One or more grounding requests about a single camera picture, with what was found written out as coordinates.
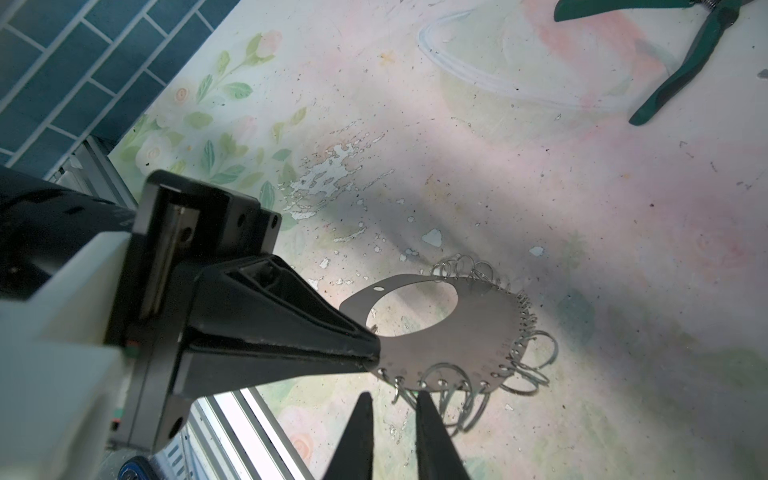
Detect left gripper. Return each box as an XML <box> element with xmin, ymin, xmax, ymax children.
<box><xmin>105</xmin><ymin>170</ymin><xmax>381</xmax><ymax>452</ymax></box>

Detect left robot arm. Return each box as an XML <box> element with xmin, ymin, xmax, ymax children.
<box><xmin>1</xmin><ymin>169</ymin><xmax>381</xmax><ymax>453</ymax></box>

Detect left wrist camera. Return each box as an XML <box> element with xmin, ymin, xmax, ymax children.
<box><xmin>1</xmin><ymin>232</ymin><xmax>130</xmax><ymax>479</ymax></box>

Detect metal key organizer ring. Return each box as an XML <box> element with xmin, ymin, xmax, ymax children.
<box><xmin>338</xmin><ymin>253</ymin><xmax>560</xmax><ymax>438</ymax></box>

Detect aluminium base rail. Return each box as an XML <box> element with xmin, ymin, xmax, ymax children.
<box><xmin>50</xmin><ymin>135</ymin><xmax>313</xmax><ymax>479</ymax></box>

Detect green handled pliers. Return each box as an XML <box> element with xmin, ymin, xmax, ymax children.
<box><xmin>553</xmin><ymin>1</ymin><xmax>748</xmax><ymax>126</ymax></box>

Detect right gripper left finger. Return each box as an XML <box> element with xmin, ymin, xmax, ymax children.
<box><xmin>324</xmin><ymin>392</ymin><xmax>374</xmax><ymax>480</ymax></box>

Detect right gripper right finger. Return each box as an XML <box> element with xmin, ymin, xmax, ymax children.
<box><xmin>415</xmin><ymin>391</ymin><xmax>470</xmax><ymax>480</ymax></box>

